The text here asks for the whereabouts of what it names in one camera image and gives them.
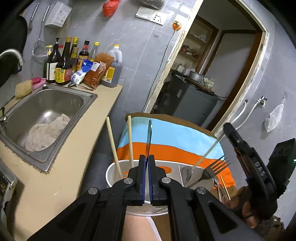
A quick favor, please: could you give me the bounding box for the grey washing machine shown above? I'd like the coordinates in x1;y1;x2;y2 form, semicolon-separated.
158;74;221;127

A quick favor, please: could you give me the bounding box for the black frying pan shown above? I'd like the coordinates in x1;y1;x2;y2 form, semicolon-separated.
0;15;28;89

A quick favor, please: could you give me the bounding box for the large cooking oil jug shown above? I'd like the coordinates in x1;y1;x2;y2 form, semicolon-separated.
100;44;123;88

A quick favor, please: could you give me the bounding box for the yellow sponge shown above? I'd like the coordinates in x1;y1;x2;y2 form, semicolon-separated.
14;80;33;100

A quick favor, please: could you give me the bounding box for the clear bag of dried goods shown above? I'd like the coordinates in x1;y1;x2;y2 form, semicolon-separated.
133;0;165;9

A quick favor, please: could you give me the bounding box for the stainless steel sink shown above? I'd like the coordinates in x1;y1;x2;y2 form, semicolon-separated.
0;83;98;172

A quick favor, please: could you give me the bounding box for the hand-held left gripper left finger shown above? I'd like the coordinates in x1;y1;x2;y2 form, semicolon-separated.
26;155;147;241

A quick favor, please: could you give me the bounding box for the dark bottle yellow cap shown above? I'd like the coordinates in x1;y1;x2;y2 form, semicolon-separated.
69;37;79;73

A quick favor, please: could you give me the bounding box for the pink soap dish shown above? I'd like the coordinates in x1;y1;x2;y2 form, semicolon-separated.
32;77;47;90

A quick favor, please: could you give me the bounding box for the white cable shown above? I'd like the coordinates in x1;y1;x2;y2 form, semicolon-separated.
148;30;176;103

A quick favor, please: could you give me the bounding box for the white plastic utensil caddy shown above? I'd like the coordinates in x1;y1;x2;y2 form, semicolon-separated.
105;159;214;217

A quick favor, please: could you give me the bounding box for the striped colourful cloth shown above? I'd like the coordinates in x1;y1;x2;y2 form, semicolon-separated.
116;112;237;241

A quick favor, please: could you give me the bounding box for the crumpled white rag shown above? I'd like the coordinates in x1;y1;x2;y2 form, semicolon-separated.
203;77;216;89

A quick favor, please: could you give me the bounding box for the metal wall tap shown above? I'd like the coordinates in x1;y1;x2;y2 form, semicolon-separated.
255;95;268;107

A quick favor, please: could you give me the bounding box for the clear bottle yellow cap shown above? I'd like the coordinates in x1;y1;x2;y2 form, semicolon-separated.
88;42;100;63

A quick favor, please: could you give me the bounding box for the wooden storage shelf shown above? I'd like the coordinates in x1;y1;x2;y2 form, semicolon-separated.
180;15;220;70

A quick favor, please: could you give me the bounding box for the metal cooking pot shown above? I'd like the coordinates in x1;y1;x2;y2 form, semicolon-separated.
188;71;205;83

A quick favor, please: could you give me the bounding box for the dark soy sauce bottle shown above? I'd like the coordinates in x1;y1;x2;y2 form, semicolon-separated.
55;37;73;86

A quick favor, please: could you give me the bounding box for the wooden cutting board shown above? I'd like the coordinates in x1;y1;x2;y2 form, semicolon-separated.
184;76;216;96

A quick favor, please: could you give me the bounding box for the metal mesh strainer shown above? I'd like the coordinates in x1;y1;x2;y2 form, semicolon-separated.
32;5;51;64

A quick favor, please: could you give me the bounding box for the dark bottle red label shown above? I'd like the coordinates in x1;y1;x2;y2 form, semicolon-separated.
77;40;90;68

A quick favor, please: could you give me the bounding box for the grey dishcloth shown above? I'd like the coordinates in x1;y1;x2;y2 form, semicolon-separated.
25;113;70;152

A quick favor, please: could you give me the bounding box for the orange spice packet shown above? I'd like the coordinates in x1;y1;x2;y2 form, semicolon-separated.
83;53;115;90

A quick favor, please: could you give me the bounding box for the wooden door frame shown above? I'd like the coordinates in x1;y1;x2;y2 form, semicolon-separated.
143;0;270;140

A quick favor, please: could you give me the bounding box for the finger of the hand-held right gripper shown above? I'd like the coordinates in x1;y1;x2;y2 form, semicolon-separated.
223;122;258;164

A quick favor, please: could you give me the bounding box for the chrome faucet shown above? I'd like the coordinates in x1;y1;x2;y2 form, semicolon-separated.
0;49;25;130

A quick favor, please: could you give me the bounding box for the white wall socket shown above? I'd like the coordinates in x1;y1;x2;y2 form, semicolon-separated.
149;12;167;26

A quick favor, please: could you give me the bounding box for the white blue salt bag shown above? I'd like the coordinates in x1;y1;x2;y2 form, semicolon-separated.
70;59;100;85

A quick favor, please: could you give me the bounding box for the white hose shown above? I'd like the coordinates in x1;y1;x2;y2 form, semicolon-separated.
231;99;261;131

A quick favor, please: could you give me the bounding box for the induction cooker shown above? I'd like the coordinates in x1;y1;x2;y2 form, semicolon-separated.
0;160;18;209

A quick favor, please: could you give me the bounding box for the white slotted wall box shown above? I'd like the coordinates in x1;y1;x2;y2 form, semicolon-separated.
45;1;73;28

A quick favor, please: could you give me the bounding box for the white mesh bag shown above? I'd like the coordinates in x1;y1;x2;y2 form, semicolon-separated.
265;97;286;133

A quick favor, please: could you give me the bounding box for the wall socket plate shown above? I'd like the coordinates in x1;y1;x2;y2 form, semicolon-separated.
135;6;155;20

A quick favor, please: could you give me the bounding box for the red plastic bag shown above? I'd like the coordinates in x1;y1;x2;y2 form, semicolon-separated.
102;0;121;17

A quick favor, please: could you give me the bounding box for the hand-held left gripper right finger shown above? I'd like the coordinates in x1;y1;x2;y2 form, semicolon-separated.
148;155;266;241

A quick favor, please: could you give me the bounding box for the person's right hand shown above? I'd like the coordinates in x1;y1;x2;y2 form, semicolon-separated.
225;186;260;229

